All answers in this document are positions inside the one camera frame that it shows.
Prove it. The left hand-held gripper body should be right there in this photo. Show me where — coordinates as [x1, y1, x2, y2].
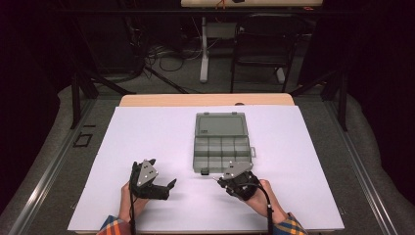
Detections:
[129, 159, 170, 201]

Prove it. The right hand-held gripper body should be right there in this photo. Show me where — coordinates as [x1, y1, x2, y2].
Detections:
[222, 161, 262, 202]

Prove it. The grey transparent compartment box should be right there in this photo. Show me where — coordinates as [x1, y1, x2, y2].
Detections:
[192, 112, 257, 177]

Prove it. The person's left hand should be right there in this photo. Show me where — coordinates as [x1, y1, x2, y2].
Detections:
[117, 180, 150, 223]

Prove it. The person's right hand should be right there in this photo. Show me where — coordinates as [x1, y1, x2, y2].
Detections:
[244, 179, 290, 225]

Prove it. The white table sheet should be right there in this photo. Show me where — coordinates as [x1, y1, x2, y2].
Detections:
[67, 104, 346, 233]

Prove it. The person's left plaid sleeve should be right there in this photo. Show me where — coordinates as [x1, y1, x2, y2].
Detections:
[96, 214, 132, 235]

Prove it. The person's plaid sleeve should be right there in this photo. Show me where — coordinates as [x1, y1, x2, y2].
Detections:
[272, 211, 308, 235]
[96, 214, 132, 235]

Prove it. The person's right plaid sleeve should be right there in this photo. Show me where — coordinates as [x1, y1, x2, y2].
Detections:
[272, 211, 308, 235]

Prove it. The wooden table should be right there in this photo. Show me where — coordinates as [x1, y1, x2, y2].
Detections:
[75, 93, 331, 235]

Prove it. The black tripod leg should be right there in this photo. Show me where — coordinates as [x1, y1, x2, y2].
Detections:
[143, 67, 190, 95]

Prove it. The black chair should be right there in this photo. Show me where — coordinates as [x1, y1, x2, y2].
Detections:
[229, 13, 307, 94]

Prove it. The grey desk panel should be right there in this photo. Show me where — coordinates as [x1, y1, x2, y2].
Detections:
[207, 22, 238, 41]

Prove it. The black horizontal bar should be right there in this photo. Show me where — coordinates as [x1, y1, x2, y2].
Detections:
[55, 8, 356, 15]

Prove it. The light desk top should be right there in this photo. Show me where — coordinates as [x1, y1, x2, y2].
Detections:
[180, 0, 324, 8]

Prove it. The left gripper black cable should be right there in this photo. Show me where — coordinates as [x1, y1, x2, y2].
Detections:
[129, 187, 137, 235]

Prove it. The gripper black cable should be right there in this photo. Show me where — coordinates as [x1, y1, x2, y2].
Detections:
[241, 181, 275, 235]
[129, 187, 137, 235]

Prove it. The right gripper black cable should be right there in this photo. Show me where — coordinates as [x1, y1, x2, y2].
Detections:
[241, 181, 275, 235]

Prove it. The aluminium floor rail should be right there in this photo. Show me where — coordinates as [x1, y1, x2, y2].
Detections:
[326, 99, 399, 235]
[6, 99, 97, 235]

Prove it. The black metal frame stand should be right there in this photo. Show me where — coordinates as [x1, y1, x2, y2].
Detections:
[290, 70, 348, 131]
[69, 65, 131, 130]

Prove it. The floor cable bundle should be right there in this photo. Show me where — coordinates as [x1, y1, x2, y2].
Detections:
[143, 38, 204, 73]

